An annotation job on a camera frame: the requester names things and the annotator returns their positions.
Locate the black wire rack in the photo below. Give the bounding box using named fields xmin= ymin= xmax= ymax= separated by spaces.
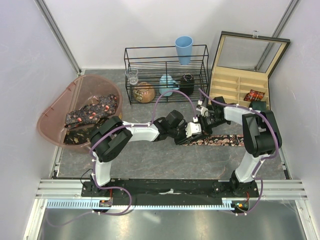
xmin=123 ymin=44 xmax=209 ymax=105

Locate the brown paisley tie in basket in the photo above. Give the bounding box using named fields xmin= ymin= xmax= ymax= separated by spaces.
xmin=63 ymin=128 xmax=89 ymax=145

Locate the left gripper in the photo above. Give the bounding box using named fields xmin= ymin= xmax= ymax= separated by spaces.
xmin=168 ymin=123 xmax=193 ymax=146

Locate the black cup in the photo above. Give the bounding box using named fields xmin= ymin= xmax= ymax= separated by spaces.
xmin=179 ymin=73 xmax=195 ymax=96

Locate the rolled red patterned tie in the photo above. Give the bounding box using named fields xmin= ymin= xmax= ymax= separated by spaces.
xmin=243 ymin=89 xmax=266 ymax=102

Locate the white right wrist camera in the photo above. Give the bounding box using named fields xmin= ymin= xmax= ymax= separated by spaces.
xmin=196 ymin=100 xmax=209 ymax=117

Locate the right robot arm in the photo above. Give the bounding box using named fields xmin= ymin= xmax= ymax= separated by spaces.
xmin=196 ymin=97 xmax=282 ymax=197

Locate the grey slotted cable duct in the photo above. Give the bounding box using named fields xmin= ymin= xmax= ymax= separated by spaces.
xmin=46 ymin=199 xmax=248 ymax=211

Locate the dark floral tie in basket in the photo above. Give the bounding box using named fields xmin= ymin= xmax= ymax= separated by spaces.
xmin=64 ymin=94 xmax=119 ymax=130

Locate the tall blue plastic cup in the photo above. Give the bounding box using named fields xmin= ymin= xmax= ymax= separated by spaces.
xmin=175 ymin=36 xmax=193 ymax=65

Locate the brown ceramic bowl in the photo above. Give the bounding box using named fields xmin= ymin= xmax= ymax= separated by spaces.
xmin=133 ymin=82 xmax=156 ymax=103

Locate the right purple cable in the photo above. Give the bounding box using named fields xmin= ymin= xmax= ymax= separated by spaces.
xmin=198 ymin=87 xmax=280 ymax=217

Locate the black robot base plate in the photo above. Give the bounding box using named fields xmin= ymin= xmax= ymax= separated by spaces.
xmin=81 ymin=177 xmax=258 ymax=207

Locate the rolled dark green tie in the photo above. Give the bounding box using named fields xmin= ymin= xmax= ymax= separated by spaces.
xmin=249 ymin=100 xmax=267 ymax=111

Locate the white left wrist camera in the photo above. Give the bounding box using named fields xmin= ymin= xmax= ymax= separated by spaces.
xmin=185 ymin=115 xmax=202 ymax=138

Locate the wooden tie storage box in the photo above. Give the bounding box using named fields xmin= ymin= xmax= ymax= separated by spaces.
xmin=208 ymin=31 xmax=291 ymax=109

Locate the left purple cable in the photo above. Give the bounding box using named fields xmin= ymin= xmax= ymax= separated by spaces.
xmin=46 ymin=89 xmax=198 ymax=228

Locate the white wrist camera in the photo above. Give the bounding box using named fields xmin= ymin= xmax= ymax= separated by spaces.
xmin=185 ymin=115 xmax=202 ymax=138
xmin=196 ymin=100 xmax=209 ymax=117

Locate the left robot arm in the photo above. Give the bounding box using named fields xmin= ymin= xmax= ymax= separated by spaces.
xmin=89 ymin=110 xmax=202 ymax=197

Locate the pink plastic basket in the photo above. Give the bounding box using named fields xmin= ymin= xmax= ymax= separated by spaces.
xmin=36 ymin=74 xmax=123 ymax=153

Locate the light blue mug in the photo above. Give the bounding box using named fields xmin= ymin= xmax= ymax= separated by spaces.
xmin=159 ymin=74 xmax=180 ymax=97

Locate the black floral rose tie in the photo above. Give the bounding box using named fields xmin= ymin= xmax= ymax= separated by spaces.
xmin=183 ymin=134 xmax=245 ymax=147

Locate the purple cable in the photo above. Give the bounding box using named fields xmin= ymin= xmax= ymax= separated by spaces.
xmin=198 ymin=87 xmax=280 ymax=217
xmin=46 ymin=89 xmax=198 ymax=228

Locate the clear drinking glass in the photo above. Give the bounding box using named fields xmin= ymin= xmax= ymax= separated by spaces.
xmin=125 ymin=67 xmax=139 ymax=85

